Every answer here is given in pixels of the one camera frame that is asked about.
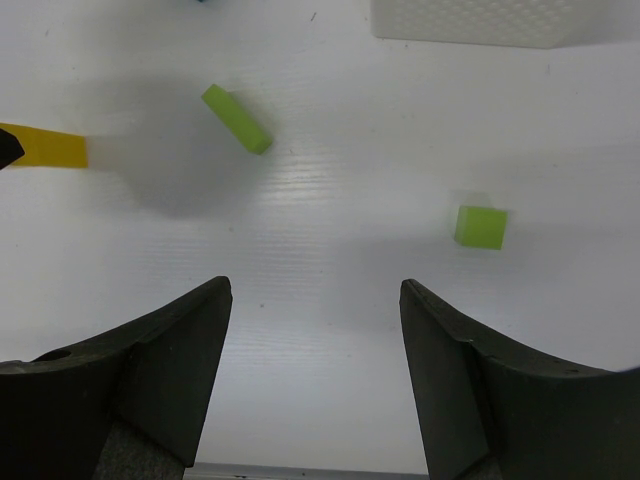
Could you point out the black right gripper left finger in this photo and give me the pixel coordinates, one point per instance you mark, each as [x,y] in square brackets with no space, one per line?
[129,403]

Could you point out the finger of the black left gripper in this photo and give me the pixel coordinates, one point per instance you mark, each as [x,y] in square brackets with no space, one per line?
[11,149]

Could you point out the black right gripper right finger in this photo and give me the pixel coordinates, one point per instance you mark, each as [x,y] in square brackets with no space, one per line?
[490,407]

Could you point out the yellow long block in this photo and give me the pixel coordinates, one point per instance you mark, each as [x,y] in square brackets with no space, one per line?
[47,148]

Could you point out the green long block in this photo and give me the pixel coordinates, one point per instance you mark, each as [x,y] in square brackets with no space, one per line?
[238,120]

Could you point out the white perforated plastic basket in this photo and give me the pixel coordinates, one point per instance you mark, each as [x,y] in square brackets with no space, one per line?
[536,24]

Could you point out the green cube block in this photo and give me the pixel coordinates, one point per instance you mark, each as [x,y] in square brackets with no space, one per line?
[480,227]

